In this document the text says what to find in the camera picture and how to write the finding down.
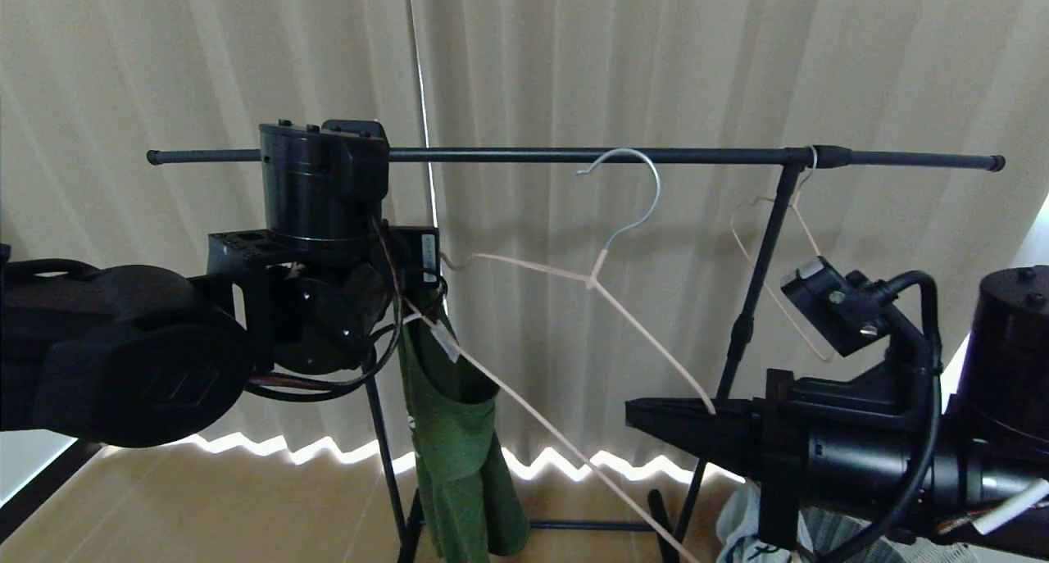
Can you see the white laundry basket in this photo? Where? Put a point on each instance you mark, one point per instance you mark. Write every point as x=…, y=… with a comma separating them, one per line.
x=819, y=530

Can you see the green long-sleeved shirt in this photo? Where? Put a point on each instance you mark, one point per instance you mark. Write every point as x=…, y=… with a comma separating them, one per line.
x=459, y=465

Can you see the pale grey shorts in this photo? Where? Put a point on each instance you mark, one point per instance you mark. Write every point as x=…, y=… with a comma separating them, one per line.
x=742, y=530

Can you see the pink clothes hanger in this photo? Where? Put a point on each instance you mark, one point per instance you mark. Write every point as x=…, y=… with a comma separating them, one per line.
x=778, y=296
x=597, y=270

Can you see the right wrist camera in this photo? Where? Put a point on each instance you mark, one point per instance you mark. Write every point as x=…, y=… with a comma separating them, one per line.
x=832, y=305

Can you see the black clothes rack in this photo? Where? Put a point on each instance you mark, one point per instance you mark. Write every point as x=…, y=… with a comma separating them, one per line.
x=533, y=155

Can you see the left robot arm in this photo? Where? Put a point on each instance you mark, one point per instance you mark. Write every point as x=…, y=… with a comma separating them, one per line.
x=123, y=358

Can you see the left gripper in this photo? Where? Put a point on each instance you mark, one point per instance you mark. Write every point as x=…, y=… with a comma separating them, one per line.
x=328, y=325

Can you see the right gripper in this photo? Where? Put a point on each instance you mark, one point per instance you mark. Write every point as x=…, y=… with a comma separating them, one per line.
x=860, y=465

